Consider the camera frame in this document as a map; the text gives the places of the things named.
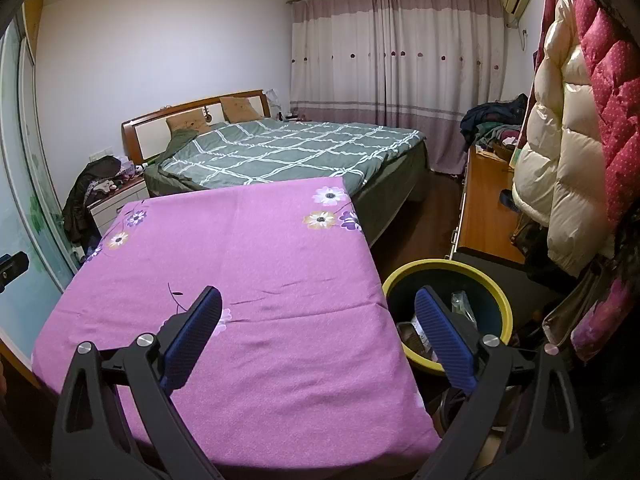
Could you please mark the green patterned bed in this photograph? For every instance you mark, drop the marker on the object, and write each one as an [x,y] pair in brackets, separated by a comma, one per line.
[300,152]

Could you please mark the sliding door wardrobe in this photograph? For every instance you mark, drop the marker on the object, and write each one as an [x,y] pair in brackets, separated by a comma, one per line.
[30,185]

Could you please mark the wooden low cabinet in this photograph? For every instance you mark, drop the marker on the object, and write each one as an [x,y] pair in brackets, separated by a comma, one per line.
[482,210]

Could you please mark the beige bag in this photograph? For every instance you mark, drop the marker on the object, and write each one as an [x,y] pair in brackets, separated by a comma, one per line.
[575,310]

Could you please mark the red dotted down jacket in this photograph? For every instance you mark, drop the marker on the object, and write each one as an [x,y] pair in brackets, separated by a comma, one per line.
[617,90]

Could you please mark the pile of dark clothes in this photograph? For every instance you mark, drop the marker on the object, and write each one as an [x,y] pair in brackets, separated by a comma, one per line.
[492,120]

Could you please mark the brown pillow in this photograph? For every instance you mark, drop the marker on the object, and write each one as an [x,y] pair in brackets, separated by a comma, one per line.
[186,124]
[240,108]

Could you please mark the cream down jacket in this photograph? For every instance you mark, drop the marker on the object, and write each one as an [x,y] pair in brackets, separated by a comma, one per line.
[565,170]

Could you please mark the wooden bed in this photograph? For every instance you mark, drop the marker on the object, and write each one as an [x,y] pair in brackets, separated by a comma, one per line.
[150,137]

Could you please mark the pink and white curtain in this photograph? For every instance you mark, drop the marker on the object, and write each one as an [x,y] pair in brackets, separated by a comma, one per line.
[395,70]

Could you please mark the clear plastic bag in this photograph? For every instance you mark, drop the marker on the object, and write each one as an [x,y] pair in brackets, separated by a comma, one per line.
[462,307]

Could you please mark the brown handbag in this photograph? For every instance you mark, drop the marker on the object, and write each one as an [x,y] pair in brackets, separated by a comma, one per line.
[529,237]

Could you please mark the pink floral tablecloth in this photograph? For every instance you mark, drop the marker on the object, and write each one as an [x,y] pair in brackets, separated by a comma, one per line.
[250,285]

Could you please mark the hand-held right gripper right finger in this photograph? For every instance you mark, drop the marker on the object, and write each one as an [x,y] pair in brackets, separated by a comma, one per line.
[445,340]

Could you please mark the pile of small toiletries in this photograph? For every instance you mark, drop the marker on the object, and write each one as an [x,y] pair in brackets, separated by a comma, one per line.
[129,172]

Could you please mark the pink floral cloth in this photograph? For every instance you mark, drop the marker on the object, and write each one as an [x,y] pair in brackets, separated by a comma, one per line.
[607,325]

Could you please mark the white bedside lamp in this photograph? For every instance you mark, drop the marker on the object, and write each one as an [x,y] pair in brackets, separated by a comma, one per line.
[272,100]

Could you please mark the yellow rimmed trash bin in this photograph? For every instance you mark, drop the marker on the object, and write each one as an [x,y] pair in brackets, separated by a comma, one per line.
[495,300]

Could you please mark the white nightstand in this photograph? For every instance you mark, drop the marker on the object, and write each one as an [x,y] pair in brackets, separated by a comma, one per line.
[120,207]

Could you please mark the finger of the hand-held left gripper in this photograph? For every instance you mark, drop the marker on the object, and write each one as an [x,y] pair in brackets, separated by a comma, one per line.
[12,270]

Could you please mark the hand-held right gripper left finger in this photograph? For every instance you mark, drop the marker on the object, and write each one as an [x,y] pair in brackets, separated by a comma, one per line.
[195,335]

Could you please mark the dark jacket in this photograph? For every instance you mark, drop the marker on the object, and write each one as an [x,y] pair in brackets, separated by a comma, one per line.
[82,200]

